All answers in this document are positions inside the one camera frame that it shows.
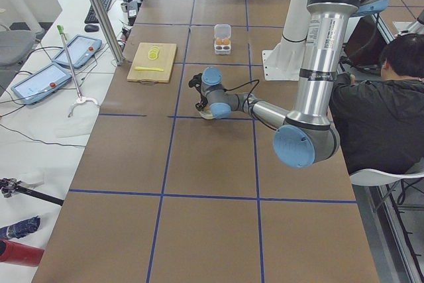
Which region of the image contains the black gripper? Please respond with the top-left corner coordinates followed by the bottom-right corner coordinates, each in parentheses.
top-left (195, 93), bottom-right (208, 111)

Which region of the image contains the white bowl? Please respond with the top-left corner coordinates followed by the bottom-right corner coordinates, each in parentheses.
top-left (199, 108), bottom-right (215, 120)

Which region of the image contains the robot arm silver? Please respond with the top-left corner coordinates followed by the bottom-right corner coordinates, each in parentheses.
top-left (189, 0), bottom-right (389, 168)

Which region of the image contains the clear plastic egg box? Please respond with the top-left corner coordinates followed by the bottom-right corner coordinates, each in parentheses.
top-left (213, 24), bottom-right (231, 55)

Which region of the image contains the wooden cutting board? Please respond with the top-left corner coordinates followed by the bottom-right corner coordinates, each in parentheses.
top-left (127, 42), bottom-right (177, 84)

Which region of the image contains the yellow plastic knife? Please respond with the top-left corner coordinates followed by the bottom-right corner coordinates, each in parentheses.
top-left (134, 66), bottom-right (164, 72)

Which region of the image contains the teach pendant far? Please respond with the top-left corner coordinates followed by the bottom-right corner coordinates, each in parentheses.
top-left (52, 34), bottom-right (102, 69)

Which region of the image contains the teach pendant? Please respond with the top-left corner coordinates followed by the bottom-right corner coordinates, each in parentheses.
top-left (52, 34), bottom-right (102, 69)
top-left (11, 62), bottom-right (72, 105)

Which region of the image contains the black computer mouse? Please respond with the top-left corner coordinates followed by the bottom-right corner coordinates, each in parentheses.
top-left (84, 24), bottom-right (99, 32)

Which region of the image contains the black keyboard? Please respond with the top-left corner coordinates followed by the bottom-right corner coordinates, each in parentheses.
top-left (83, 0), bottom-right (115, 25)

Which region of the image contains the teach pendant near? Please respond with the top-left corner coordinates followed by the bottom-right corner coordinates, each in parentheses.
top-left (11, 62), bottom-right (72, 105)

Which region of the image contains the metal reacher stick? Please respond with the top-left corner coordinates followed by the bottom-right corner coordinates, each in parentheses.
top-left (57, 25), bottom-right (100, 118)

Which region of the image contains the seated person black jacket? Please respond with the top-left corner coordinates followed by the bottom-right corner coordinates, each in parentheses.
top-left (329, 34), bottom-right (423, 174)

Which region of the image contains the white chair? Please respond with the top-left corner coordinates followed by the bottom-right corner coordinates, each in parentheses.
top-left (350, 160), bottom-right (423, 186)

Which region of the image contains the black tripod tool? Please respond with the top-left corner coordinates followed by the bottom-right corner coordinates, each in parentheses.
top-left (1, 178), bottom-right (64, 206)

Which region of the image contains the red bottle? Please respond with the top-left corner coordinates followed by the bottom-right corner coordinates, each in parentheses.
top-left (1, 239), bottom-right (44, 267)

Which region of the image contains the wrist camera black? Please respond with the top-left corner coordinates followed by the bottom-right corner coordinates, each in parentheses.
top-left (188, 73), bottom-right (203, 90)

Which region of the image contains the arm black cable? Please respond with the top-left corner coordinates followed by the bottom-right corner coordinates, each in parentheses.
top-left (221, 79), bottom-right (286, 131)

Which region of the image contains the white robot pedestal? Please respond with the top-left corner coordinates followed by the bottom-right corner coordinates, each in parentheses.
top-left (262, 0), bottom-right (311, 81)

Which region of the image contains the aluminium frame post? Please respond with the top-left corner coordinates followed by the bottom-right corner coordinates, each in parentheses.
top-left (89, 0), bottom-right (125, 66)

